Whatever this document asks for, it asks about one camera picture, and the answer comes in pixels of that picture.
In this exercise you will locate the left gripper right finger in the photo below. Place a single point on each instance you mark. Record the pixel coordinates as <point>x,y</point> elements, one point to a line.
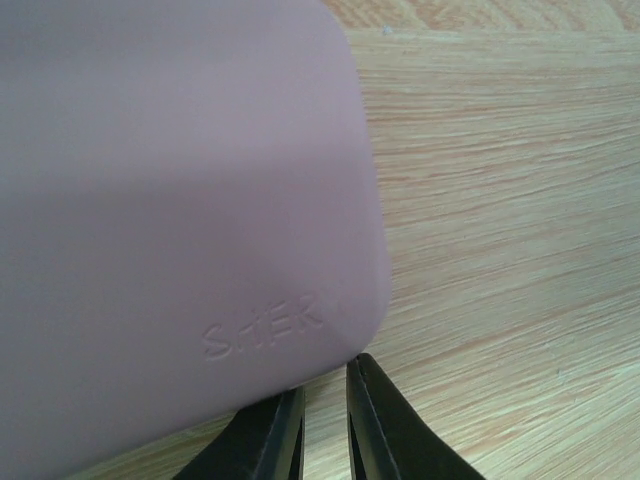
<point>387,437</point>

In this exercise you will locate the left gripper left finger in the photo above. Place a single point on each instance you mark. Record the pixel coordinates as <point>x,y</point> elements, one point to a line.
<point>262,441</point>

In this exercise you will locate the pink glasses case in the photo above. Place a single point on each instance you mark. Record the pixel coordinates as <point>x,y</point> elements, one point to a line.
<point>190,220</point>

